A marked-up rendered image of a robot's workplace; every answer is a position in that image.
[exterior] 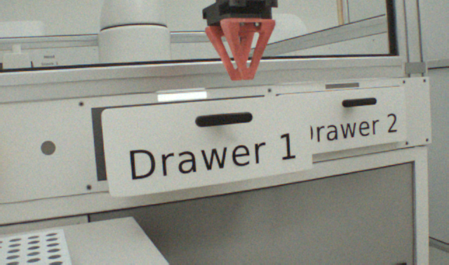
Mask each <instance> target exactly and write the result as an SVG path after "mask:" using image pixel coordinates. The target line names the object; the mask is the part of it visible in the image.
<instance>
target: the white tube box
mask: <svg viewBox="0 0 449 265"><path fill-rule="evenodd" d="M0 265H72V264H71V261H70V257H69V251H68V247H67V241H66V240H65V235H64V231H63V229H59V230H52V231H44V232H40V233H29V234H25V235H21V236H11V237H6V238H0Z"/></svg>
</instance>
